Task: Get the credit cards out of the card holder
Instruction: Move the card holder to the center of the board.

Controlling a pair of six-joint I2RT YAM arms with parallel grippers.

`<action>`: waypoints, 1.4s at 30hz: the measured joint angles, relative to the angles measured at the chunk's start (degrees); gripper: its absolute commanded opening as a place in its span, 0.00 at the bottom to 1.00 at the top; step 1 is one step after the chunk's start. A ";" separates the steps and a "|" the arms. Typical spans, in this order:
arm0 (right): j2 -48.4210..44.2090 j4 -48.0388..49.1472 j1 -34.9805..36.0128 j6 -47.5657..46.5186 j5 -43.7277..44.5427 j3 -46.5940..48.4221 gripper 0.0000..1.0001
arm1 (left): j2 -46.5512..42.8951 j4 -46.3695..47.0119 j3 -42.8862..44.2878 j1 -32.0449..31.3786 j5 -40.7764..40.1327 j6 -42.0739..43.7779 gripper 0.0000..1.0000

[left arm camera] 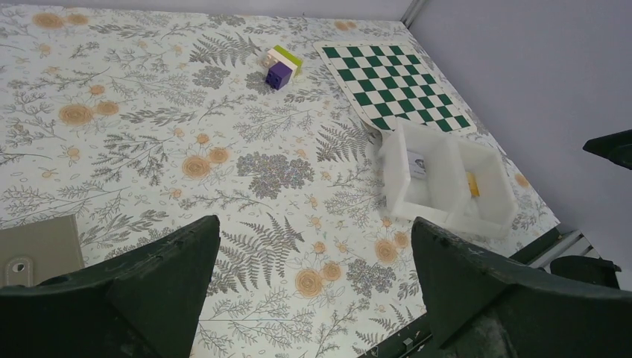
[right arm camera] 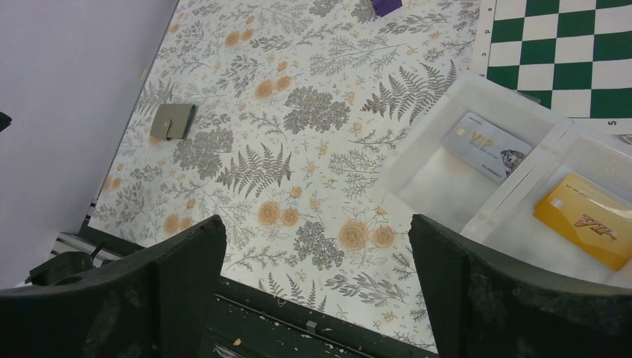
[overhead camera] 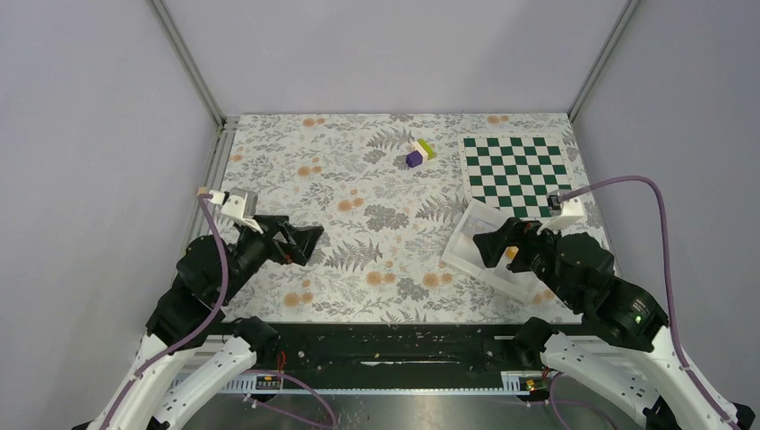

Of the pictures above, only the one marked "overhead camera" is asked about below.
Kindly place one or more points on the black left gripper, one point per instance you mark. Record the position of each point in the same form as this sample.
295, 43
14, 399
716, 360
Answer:
301, 243

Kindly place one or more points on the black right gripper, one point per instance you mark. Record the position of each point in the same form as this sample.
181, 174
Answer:
519, 233

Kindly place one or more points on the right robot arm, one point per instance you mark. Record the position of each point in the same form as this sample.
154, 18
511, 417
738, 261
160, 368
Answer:
579, 271

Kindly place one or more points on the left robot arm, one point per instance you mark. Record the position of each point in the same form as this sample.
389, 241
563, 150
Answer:
209, 275

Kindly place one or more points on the orange card in bin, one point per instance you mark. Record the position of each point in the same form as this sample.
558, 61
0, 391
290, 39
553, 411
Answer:
511, 252

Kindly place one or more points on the green white chessboard mat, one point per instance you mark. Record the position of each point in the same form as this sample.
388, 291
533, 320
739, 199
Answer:
514, 173

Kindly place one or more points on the floral table mat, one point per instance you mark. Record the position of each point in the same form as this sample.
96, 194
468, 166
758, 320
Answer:
386, 225

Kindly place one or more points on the purple block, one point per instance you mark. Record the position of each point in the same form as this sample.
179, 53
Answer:
414, 159

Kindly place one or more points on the green block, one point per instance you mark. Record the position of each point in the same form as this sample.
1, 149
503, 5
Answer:
424, 146

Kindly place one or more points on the white pink block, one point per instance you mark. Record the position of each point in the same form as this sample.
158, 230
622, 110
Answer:
417, 148

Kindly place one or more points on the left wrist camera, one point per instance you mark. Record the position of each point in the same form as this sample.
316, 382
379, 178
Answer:
239, 204

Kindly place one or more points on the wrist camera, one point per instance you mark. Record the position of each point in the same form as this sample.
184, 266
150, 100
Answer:
239, 204
563, 213

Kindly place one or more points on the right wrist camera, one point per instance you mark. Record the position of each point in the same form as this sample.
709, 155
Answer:
563, 213

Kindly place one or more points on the left aluminium frame post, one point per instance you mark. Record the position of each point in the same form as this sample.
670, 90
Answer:
171, 31

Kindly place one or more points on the aluminium frame post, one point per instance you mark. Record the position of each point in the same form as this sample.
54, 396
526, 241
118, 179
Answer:
171, 31
618, 30

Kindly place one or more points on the right aluminium frame post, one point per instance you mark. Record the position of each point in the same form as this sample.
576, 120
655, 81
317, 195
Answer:
618, 30

